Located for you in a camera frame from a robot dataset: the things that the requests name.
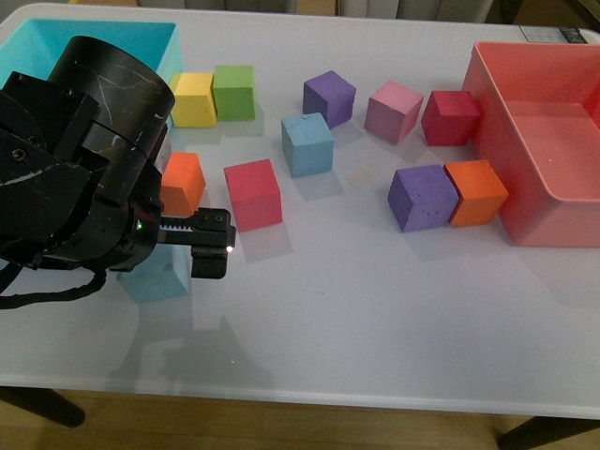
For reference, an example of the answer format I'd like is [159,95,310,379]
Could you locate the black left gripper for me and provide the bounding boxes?
[32,198,236,278]

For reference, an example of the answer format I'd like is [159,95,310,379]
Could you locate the light blue foam block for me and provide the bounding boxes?
[117,244,189,303]
[280,112,334,178]

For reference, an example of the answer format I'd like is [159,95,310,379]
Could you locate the orange foam block left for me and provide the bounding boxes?
[160,152,206,218]

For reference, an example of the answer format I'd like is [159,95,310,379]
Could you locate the orange foam block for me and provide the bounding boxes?
[160,152,206,218]
[444,159,508,227]

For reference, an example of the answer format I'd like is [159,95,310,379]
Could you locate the yellow foam block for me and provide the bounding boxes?
[170,72,217,128]

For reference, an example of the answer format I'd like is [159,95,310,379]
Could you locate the green foam block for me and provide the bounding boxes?
[213,65,256,121]

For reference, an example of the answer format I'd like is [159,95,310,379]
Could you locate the purple foam block back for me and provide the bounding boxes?
[302,70,356,128]

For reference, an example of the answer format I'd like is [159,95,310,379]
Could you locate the purple foam block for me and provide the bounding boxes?
[302,70,356,128]
[387,165,458,233]

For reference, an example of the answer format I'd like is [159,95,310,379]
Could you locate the purple foam block front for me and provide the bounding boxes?
[387,165,458,233]

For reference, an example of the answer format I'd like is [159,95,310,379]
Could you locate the pink foam block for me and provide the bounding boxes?
[364,81,424,145]

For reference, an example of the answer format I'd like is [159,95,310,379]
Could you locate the cyan plastic bin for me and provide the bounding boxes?
[0,18,185,95]

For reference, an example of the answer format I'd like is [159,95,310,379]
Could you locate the dark red foam block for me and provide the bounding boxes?
[421,90,481,146]

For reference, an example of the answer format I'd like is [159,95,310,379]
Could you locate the orange foam block right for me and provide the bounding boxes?
[444,159,508,227]

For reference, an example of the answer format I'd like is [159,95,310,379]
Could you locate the grey chair right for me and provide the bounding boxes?
[337,0,493,23]

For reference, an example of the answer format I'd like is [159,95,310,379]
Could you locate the pink plastic bin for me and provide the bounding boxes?
[462,41,599,248]

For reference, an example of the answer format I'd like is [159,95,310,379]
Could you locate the table label sticker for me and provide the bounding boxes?
[519,25,588,44]

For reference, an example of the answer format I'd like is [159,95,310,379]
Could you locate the black cable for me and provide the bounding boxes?
[0,262,108,311]

